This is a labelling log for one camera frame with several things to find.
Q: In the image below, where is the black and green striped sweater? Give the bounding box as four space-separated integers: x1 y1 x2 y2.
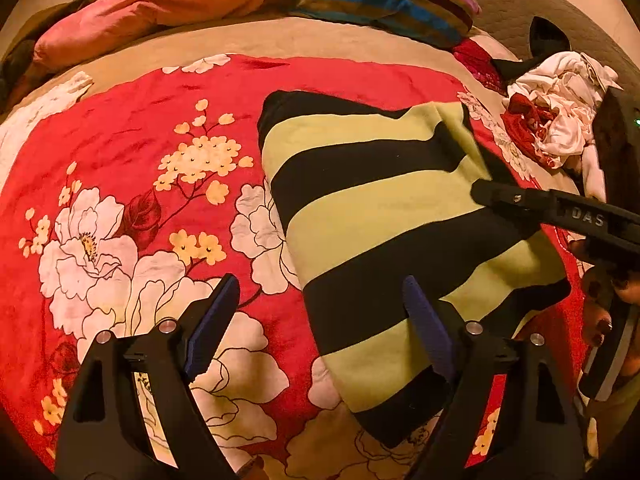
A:
257 91 570 446

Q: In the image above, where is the white and red clothes pile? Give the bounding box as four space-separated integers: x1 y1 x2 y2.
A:
451 37 624 201

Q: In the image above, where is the person's right hand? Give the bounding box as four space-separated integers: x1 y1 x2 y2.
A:
568 240 639 347

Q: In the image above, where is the black garment by headboard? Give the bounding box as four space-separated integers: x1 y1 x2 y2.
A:
491 16 572 84

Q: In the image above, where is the beige bed sheet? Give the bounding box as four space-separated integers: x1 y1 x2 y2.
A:
1 18 577 218

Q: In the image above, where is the red floral blanket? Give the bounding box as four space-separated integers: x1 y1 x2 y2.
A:
0 53 589 480

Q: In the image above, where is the pink pillow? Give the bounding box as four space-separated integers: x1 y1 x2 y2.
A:
32 0 268 74

